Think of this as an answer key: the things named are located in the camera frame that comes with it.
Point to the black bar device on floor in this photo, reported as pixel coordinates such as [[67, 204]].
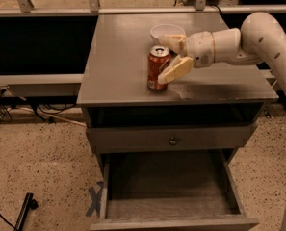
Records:
[[29, 203]]

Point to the round metal drawer knob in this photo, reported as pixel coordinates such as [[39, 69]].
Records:
[[173, 141]]

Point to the blue tape cross mark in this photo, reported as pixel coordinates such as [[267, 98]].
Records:
[[95, 199]]

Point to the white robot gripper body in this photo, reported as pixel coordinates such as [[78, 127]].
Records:
[[199, 49]]

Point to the grey wooden drawer cabinet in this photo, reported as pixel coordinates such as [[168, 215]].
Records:
[[223, 94]]

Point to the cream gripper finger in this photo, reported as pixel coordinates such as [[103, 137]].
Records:
[[179, 67], [172, 42]]

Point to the metal railing frame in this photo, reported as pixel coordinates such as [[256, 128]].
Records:
[[33, 65]]

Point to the closed grey top drawer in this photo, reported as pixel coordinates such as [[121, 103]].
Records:
[[147, 139]]

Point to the white ceramic bowl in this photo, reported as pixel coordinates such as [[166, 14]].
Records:
[[165, 29]]

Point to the open grey middle drawer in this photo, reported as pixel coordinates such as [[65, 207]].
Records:
[[170, 191]]

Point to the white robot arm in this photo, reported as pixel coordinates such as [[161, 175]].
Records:
[[260, 40]]

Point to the red coke can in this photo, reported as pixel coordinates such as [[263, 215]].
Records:
[[158, 59]]

